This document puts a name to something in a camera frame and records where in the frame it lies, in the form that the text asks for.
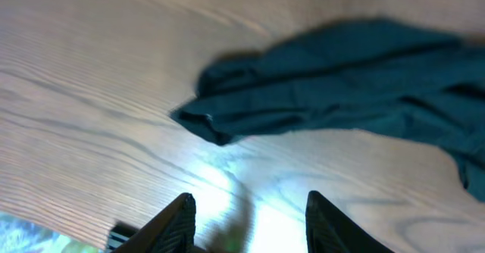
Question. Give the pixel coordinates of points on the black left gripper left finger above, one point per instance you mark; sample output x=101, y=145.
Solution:
x=170, y=231

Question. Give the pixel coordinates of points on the black leggings with orange waistband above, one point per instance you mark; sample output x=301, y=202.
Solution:
x=381, y=76

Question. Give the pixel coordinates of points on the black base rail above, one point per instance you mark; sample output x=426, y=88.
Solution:
x=118, y=235

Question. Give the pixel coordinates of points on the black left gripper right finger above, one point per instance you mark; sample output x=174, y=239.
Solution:
x=329, y=230

